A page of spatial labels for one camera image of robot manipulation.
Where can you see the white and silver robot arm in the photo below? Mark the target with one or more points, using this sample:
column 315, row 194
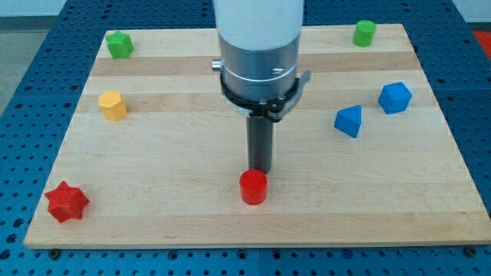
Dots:
column 259, row 41

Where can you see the blue triangle block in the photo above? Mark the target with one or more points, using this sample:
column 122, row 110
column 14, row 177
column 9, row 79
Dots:
column 349, row 120

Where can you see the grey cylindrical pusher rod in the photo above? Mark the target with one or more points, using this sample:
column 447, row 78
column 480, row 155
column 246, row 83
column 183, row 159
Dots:
column 259, row 139

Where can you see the red cylinder block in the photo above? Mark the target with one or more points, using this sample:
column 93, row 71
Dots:
column 253, row 186

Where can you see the light wooden board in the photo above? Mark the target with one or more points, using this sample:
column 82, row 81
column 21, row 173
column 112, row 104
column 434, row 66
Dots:
column 167, row 174

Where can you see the yellow hexagon block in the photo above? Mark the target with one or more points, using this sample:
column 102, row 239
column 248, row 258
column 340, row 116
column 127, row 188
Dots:
column 112, row 105

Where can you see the blue hexagon block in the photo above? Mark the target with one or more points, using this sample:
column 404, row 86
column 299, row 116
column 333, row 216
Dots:
column 394, row 98

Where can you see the green star block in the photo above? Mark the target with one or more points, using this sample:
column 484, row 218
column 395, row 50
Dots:
column 119, row 45

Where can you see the green cylinder block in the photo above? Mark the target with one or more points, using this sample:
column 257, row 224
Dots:
column 364, row 33

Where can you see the red star block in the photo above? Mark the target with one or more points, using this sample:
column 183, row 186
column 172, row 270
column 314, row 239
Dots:
column 66, row 202

